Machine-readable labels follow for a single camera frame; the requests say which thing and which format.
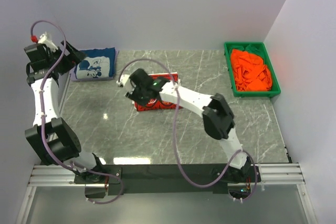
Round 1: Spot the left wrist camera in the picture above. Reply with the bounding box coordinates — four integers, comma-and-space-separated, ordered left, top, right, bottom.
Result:
30, 32, 58, 52

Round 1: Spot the orange t-shirt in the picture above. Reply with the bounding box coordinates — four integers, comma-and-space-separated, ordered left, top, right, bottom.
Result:
230, 49, 272, 92

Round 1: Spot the aluminium rail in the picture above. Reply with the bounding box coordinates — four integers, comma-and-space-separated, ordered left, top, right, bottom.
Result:
28, 163, 305, 187

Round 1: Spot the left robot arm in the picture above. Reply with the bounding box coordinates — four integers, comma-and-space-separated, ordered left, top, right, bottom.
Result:
24, 34, 104, 183

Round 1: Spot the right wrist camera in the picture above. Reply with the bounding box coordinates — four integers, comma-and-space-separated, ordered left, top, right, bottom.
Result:
117, 74, 132, 89

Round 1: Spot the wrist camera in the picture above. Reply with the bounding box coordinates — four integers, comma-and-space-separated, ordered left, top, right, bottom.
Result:
30, 32, 58, 52
117, 74, 132, 89

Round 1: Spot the white t-shirt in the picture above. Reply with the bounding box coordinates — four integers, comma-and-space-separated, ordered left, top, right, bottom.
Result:
132, 73, 176, 112

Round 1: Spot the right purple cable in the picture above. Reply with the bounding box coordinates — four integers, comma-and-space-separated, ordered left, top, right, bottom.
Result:
118, 59, 259, 204

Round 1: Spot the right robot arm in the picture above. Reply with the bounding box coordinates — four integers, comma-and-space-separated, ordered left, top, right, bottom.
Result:
117, 68, 253, 183

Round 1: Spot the folded blue printed t-shirt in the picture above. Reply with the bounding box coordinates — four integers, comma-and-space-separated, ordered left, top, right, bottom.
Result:
73, 47, 117, 80

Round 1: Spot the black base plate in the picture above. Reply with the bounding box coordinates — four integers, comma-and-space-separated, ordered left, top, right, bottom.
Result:
74, 163, 256, 198

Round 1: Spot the dark green t-shirt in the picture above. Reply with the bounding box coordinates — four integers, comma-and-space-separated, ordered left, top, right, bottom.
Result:
245, 44, 263, 56

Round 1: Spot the green plastic bin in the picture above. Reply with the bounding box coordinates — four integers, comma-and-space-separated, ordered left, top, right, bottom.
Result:
224, 41, 281, 98

